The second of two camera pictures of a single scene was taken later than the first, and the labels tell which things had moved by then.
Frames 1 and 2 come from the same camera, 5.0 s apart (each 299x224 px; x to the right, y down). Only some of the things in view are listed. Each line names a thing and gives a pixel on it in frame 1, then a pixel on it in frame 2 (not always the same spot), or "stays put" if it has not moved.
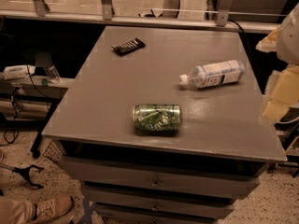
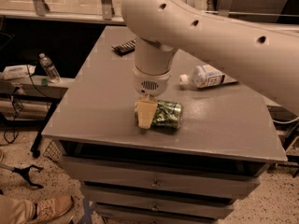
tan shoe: x=53 y=207 stays put
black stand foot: x=25 y=172 stays put
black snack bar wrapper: x=128 y=47 stays put
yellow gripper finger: x=282 y=93 -> x=146 y=111
